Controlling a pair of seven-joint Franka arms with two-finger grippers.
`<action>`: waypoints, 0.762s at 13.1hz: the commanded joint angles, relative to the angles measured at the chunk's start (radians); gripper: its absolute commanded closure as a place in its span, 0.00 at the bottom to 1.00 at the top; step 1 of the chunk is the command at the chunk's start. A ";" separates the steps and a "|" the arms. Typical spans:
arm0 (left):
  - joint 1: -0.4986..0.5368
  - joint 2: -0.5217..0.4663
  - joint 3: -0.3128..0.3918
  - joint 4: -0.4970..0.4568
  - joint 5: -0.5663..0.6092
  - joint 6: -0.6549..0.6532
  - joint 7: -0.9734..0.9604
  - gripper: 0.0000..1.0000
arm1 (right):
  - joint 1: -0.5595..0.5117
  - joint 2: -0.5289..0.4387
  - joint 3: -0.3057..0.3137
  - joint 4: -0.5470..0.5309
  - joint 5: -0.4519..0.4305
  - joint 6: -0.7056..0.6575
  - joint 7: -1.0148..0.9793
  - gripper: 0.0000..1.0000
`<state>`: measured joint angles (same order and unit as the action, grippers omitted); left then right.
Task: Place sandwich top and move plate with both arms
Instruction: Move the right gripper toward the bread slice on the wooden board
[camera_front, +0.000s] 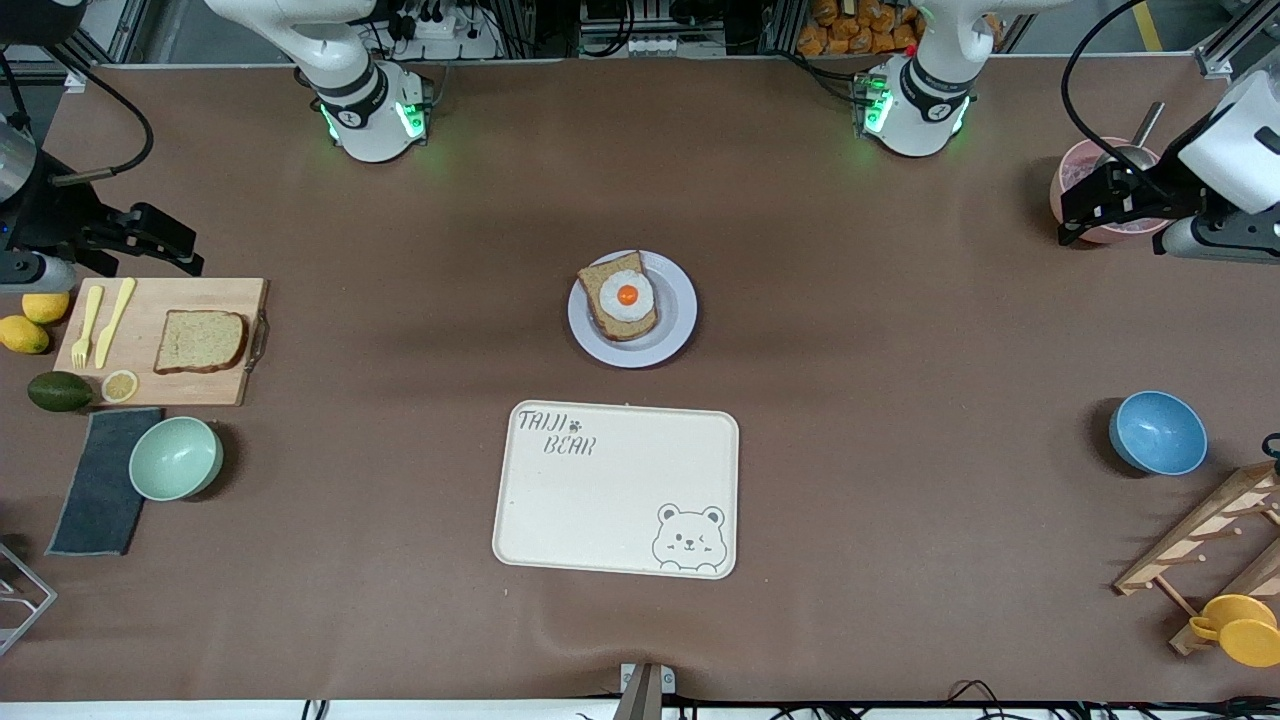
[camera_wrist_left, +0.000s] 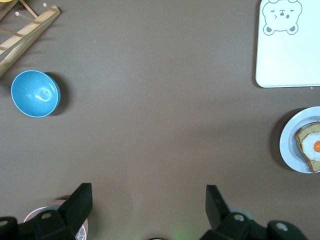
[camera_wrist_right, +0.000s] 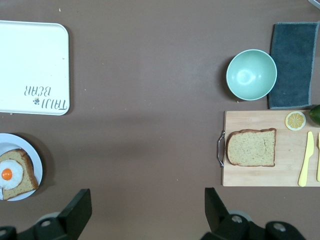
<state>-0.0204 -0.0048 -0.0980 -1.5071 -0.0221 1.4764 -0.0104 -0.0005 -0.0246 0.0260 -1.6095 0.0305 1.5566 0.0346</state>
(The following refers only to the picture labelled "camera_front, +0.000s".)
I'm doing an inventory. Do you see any wooden cutting board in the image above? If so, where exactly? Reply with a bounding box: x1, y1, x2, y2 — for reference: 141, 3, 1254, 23
53, 277, 271, 408

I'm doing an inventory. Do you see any bread slice under egg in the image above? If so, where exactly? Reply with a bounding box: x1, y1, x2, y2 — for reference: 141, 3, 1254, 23
577, 252, 661, 343

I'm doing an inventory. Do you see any plain brown bread slice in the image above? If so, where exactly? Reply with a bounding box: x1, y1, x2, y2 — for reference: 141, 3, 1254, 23
153, 310, 248, 376

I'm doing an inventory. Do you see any cream tray with bear print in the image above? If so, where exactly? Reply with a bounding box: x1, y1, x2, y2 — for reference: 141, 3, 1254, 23
491, 400, 741, 581

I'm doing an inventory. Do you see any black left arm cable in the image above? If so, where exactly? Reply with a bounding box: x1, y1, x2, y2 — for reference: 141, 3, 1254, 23
1060, 0, 1181, 206

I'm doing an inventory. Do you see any blue bowl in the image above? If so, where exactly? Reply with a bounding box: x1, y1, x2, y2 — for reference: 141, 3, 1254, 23
1108, 390, 1209, 477

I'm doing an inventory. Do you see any metal wire rack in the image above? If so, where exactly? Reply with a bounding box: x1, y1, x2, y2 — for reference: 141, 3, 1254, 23
0, 540, 58, 657

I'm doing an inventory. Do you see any yellow plastic knife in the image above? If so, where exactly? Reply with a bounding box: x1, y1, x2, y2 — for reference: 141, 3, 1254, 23
94, 277, 137, 370

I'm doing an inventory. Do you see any yellow cup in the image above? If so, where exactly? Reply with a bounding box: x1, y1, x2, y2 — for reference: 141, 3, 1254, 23
1188, 594, 1280, 668

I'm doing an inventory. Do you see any yellow plastic fork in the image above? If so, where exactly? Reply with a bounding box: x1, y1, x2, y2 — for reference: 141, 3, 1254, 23
70, 285, 105, 370

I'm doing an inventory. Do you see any dark green avocado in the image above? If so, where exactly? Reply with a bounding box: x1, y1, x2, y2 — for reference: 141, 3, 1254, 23
27, 371, 95, 413

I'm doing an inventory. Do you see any fried egg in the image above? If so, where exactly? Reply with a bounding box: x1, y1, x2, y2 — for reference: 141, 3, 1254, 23
598, 268, 656, 323

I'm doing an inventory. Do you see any pink bowl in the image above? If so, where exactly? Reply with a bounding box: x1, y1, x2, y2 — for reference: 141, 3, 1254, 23
1049, 137, 1181, 245

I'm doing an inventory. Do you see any mint green bowl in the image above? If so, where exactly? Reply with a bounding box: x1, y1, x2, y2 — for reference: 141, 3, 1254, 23
128, 416, 225, 502

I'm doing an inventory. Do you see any pile of orange snacks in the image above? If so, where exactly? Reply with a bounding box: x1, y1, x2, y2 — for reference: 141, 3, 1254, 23
797, 0, 1006, 58

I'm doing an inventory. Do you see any white power strip with plugs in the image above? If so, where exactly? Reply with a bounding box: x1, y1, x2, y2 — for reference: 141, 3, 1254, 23
385, 0, 501, 61

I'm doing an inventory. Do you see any metal scoop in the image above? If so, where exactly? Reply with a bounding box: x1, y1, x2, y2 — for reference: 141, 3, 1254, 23
1095, 101, 1167, 171

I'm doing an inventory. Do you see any aluminium frame profile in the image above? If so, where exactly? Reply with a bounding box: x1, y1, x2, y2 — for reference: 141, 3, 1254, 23
55, 0, 156, 93
1195, 0, 1280, 81

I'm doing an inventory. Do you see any dark grey cloth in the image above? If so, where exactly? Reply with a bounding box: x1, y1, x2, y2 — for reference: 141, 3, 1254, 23
45, 407, 164, 557

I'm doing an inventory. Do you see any pale lavender round plate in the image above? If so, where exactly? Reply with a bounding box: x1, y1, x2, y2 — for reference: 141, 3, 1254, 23
567, 249, 698, 369

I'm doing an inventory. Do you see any aluminium camera post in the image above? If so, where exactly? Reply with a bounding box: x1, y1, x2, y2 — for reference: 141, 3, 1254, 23
612, 662, 677, 720

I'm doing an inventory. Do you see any wooden peg rack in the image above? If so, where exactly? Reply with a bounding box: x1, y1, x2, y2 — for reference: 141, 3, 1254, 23
1113, 460, 1280, 657

